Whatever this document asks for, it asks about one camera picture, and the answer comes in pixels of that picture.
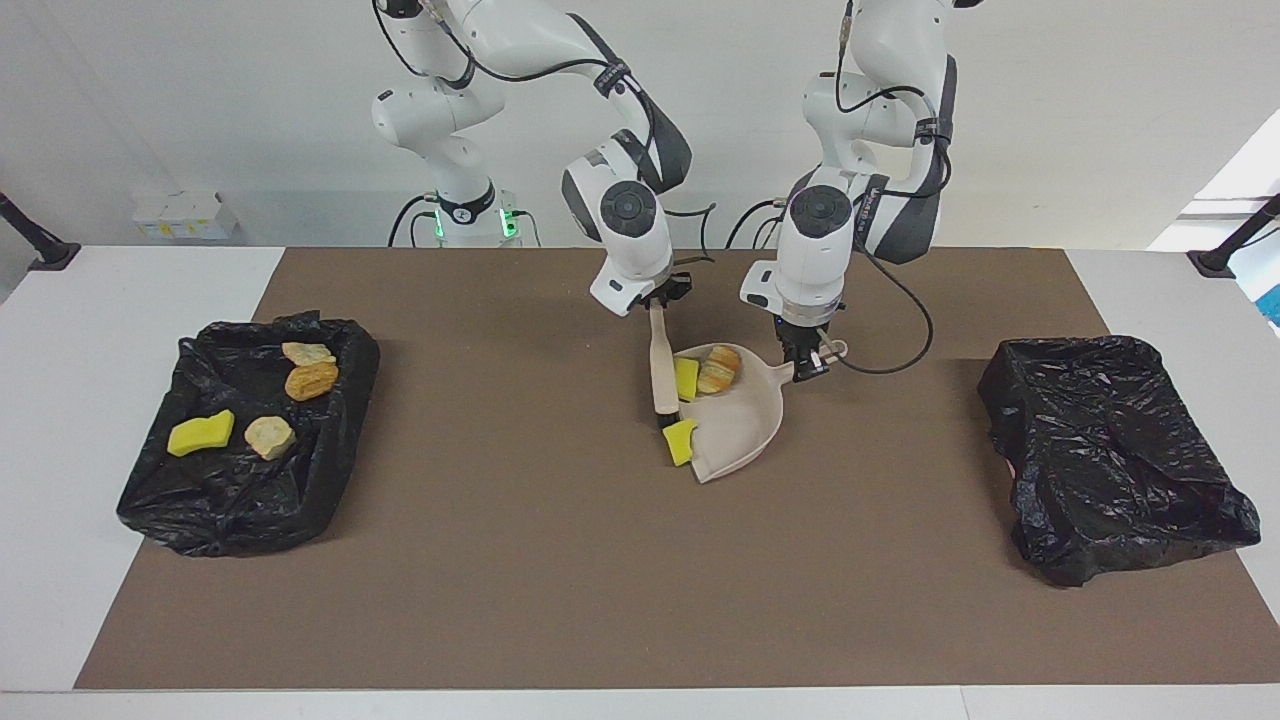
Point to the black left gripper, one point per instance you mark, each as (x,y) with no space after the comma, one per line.
(805,330)

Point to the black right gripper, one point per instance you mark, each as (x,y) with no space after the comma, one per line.
(675,290)

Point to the yellow sponge chunk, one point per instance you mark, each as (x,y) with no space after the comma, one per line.
(200,433)

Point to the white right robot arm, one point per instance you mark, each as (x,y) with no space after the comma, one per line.
(630,240)

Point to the pale fried dumpling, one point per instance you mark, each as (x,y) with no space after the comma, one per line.
(720,370)

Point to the black pole stand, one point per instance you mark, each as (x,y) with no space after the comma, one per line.
(55,255)
(1215,262)

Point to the beige plastic dustpan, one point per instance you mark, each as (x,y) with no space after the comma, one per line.
(740,420)

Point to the brown croquette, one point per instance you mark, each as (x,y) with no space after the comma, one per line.
(311,381)

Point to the brown table mat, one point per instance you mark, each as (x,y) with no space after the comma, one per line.
(600,600)

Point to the notched yellow sponge piece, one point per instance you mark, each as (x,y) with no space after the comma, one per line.
(687,380)

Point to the black bag lined bin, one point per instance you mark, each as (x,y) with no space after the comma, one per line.
(1120,480)
(250,500)

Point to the white cardboard box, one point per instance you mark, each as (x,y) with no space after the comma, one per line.
(185,218)

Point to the blue object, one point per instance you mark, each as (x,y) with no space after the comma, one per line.
(1273,305)

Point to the curved yellow sponge piece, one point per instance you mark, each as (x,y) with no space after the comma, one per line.
(681,445)

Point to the striped shell shaped bread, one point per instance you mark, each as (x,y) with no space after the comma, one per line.
(270,438)

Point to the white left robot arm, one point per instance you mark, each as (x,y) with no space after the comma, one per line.
(815,250)

